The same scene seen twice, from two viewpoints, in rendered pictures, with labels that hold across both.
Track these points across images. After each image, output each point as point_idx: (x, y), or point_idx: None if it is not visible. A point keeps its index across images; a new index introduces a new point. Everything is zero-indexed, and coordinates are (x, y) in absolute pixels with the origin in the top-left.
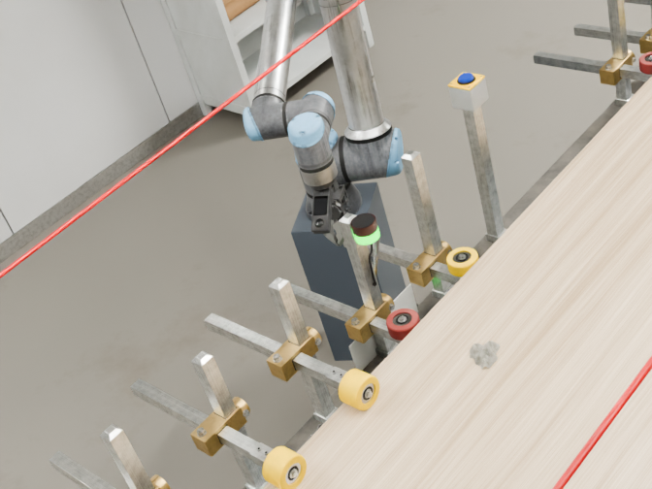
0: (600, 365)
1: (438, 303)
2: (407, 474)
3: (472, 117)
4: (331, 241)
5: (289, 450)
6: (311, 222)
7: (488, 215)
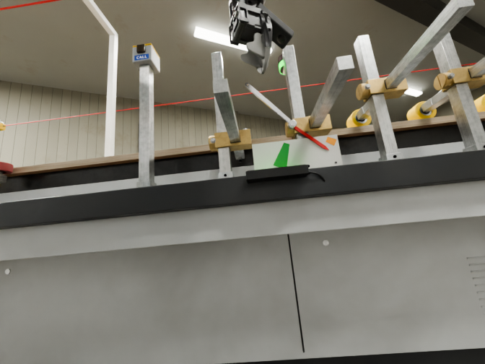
0: None
1: (278, 136)
2: None
3: (152, 76)
4: (268, 61)
5: (412, 107)
6: (287, 27)
7: (151, 161)
